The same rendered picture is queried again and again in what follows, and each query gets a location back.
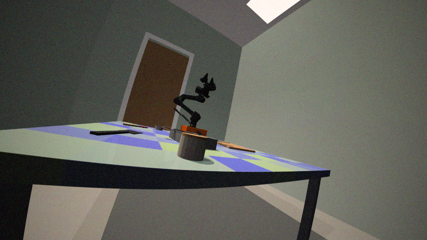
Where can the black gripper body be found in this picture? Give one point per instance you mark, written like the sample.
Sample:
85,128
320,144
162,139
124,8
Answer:
206,87

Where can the dark grey cylinder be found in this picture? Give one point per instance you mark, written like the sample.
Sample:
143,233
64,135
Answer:
192,147

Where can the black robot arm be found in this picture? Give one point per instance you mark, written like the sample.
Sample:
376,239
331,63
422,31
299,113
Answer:
200,98

